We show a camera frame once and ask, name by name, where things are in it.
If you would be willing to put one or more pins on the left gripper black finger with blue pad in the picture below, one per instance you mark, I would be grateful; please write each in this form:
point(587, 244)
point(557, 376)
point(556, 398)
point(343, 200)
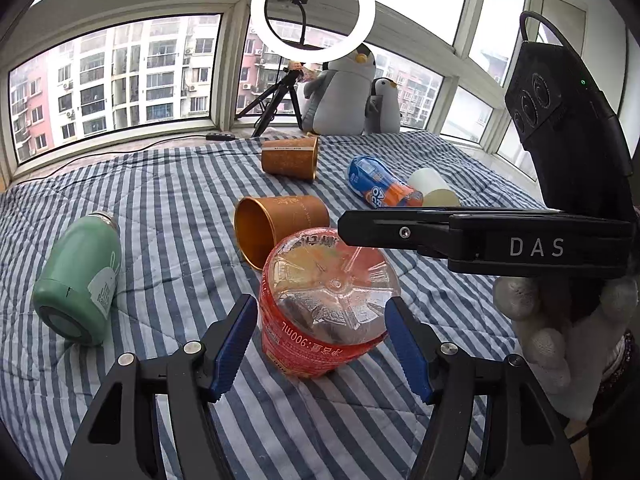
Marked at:
point(522, 437)
point(119, 437)

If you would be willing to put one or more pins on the black flat left gripper finger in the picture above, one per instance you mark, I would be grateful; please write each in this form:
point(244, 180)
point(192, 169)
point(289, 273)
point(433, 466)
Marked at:
point(395, 232)

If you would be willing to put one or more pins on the white plastic cup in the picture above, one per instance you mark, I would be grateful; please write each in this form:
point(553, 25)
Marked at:
point(434, 189)

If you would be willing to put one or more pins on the far orange cup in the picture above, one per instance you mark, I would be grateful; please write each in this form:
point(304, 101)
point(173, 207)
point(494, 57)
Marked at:
point(295, 158)

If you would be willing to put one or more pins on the orange cup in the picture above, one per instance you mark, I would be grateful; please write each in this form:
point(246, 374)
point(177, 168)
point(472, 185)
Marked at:
point(260, 223)
point(295, 158)

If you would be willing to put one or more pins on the near orange cup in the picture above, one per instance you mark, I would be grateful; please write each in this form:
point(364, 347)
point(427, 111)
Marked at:
point(260, 223)

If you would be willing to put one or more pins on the white gloved hand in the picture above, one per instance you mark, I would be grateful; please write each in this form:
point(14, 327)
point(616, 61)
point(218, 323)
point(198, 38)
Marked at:
point(570, 336)

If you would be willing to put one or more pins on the blue orange drink bottle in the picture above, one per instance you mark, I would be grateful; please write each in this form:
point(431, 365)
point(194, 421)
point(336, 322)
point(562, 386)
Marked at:
point(369, 178)

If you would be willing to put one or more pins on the small grey penguin plush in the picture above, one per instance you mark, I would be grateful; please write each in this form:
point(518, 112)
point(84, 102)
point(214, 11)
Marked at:
point(382, 113)

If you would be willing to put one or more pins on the red plastic drink bottle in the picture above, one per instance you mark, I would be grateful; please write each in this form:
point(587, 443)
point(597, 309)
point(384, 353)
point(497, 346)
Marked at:
point(322, 302)

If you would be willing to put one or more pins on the large grey penguin plush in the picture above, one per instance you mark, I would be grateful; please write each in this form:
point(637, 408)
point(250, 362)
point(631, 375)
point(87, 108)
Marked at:
point(337, 98)

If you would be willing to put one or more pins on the green thermos bottle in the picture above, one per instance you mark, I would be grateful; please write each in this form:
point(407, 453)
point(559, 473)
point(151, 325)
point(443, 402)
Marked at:
point(74, 292)

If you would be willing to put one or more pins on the blue white striped bedsheet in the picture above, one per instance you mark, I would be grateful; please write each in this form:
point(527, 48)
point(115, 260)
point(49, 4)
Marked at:
point(181, 270)

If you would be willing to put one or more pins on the black tripod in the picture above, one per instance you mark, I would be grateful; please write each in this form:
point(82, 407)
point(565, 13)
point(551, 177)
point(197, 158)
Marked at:
point(271, 98)

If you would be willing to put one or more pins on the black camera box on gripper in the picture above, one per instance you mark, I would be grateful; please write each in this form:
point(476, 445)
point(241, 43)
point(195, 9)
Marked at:
point(565, 124)

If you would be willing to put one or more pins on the white ring light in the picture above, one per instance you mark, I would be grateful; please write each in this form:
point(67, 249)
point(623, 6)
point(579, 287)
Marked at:
point(364, 24)

